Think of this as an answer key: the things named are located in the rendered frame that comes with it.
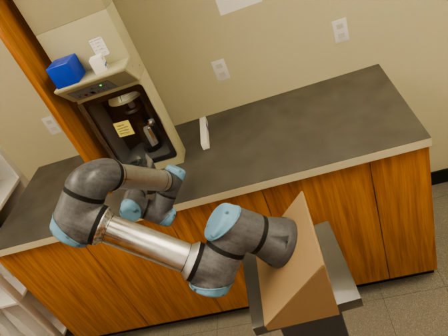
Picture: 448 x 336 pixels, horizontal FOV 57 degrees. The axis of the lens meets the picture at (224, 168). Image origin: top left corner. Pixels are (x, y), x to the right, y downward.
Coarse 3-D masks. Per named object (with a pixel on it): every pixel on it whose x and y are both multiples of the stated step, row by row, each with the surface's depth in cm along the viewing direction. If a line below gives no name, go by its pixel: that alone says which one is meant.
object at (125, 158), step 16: (112, 96) 179; (128, 96) 179; (144, 96) 178; (96, 112) 184; (112, 112) 184; (128, 112) 183; (144, 112) 183; (112, 128) 189; (144, 128) 188; (160, 128) 188; (112, 144) 194; (128, 144) 194; (144, 144) 194; (160, 144) 193; (128, 160) 199; (160, 160) 199
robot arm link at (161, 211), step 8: (152, 200) 149; (160, 200) 146; (168, 200) 146; (152, 208) 146; (160, 208) 146; (168, 208) 147; (144, 216) 146; (152, 216) 146; (160, 216) 147; (168, 216) 147; (160, 224) 148; (168, 224) 148
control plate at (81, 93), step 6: (96, 84) 167; (102, 84) 168; (108, 84) 169; (114, 84) 171; (78, 90) 168; (84, 90) 170; (90, 90) 171; (96, 90) 172; (102, 90) 174; (72, 96) 173; (78, 96) 174; (84, 96) 175
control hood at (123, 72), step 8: (112, 64) 169; (120, 64) 165; (128, 64) 165; (88, 72) 172; (104, 72) 164; (112, 72) 161; (120, 72) 161; (128, 72) 164; (136, 72) 171; (88, 80) 164; (96, 80) 163; (104, 80) 165; (112, 80) 167; (120, 80) 168; (128, 80) 170; (136, 80) 172; (64, 88) 166; (72, 88) 166; (80, 88) 167; (64, 96) 171
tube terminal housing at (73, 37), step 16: (96, 16) 160; (112, 16) 162; (48, 32) 164; (64, 32) 164; (80, 32) 163; (96, 32) 163; (112, 32) 163; (48, 48) 168; (64, 48) 167; (80, 48) 167; (112, 48) 167; (128, 48) 170; (144, 80) 178; (96, 96) 180; (160, 112) 187; (176, 144) 197; (176, 160) 200
